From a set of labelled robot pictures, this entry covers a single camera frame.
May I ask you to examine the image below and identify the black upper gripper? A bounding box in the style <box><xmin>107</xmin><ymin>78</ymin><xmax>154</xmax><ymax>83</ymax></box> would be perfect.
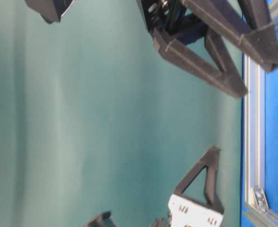
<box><xmin>137</xmin><ymin>0</ymin><xmax>248</xmax><ymax>98</ymax></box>

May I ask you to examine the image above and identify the black and white lower gripper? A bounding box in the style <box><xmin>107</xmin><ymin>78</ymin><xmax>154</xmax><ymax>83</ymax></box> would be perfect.
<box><xmin>151</xmin><ymin>146</ymin><xmax>224</xmax><ymax>227</ymax></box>

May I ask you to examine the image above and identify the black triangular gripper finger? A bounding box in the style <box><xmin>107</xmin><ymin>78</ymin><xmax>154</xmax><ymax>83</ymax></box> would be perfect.
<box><xmin>181</xmin><ymin>0</ymin><xmax>278</xmax><ymax>72</ymax></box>

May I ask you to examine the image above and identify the blue backdrop panel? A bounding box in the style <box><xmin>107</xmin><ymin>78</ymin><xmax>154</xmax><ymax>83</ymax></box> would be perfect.
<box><xmin>240</xmin><ymin>0</ymin><xmax>278</xmax><ymax>227</ymax></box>

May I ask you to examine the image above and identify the vertical aluminium frame profile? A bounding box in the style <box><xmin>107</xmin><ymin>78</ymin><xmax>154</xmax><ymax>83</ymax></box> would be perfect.
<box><xmin>243</xmin><ymin>54</ymin><xmax>265</xmax><ymax>208</ymax></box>

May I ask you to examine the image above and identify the silver corner bracket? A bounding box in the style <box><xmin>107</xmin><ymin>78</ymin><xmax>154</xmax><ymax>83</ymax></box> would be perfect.
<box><xmin>253</xmin><ymin>188</ymin><xmax>269</xmax><ymax>209</ymax></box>

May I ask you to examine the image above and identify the lower aluminium frame profile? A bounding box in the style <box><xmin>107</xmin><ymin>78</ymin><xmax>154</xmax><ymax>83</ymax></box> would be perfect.
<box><xmin>244</xmin><ymin>203</ymin><xmax>278</xmax><ymax>227</ymax></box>

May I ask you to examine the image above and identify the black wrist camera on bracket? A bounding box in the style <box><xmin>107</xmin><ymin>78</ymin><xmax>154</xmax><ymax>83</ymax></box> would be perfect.
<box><xmin>84</xmin><ymin>211</ymin><xmax>118</xmax><ymax>227</ymax></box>

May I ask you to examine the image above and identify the black upper wrist camera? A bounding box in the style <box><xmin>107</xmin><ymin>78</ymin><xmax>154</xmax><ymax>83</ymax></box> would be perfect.
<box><xmin>25</xmin><ymin>0</ymin><xmax>74</xmax><ymax>24</ymax></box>

